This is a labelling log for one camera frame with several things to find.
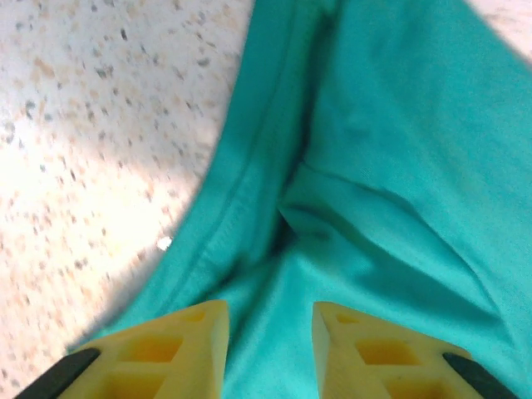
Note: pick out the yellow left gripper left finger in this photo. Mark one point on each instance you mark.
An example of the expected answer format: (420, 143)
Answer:
(166, 357)

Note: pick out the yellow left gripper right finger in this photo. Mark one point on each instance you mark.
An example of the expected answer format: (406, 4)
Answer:
(374, 361)

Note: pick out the green t-shirt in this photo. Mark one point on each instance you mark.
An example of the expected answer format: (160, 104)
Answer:
(374, 166)

